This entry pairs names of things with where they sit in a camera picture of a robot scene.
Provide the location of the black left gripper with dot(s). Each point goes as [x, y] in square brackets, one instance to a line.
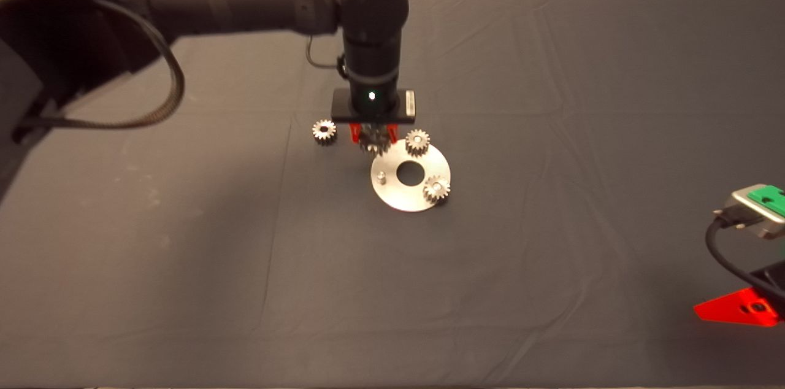
[374, 107]

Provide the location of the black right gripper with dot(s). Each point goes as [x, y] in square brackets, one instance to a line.
[771, 288]

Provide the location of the large steel gear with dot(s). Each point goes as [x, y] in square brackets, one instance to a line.
[374, 145]

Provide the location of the small steel gear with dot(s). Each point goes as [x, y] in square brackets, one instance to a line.
[436, 188]
[324, 130]
[417, 142]

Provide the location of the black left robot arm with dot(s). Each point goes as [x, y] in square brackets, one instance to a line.
[245, 2]

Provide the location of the round metal plate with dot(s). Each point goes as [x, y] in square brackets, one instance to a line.
[405, 200]

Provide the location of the dark grey table cloth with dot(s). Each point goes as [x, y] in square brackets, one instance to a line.
[490, 285]

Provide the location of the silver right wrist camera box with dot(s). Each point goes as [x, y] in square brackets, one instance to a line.
[745, 208]

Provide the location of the green right camera mount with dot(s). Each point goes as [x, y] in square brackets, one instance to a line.
[769, 196]

